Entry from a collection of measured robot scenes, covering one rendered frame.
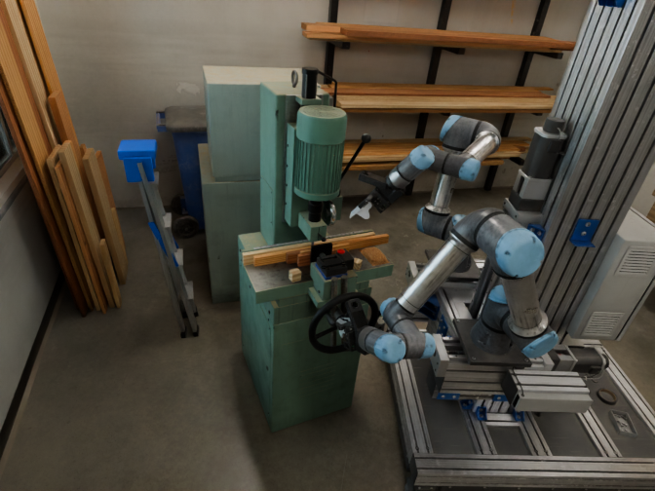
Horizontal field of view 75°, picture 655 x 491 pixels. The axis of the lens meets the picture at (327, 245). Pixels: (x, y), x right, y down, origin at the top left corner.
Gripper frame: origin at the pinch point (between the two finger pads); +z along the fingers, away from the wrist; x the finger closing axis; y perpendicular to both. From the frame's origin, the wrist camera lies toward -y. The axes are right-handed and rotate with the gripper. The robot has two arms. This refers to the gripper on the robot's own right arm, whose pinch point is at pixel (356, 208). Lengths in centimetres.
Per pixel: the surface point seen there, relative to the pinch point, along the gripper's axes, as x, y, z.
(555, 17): 364, -3, -67
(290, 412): -22, 51, 93
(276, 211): 1.9, -22.2, 32.6
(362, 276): 0.4, 22.2, 20.6
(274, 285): -27.8, 0.4, 32.3
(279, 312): -27, 9, 41
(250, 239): 7, -24, 62
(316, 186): -9.4, -15.8, -0.1
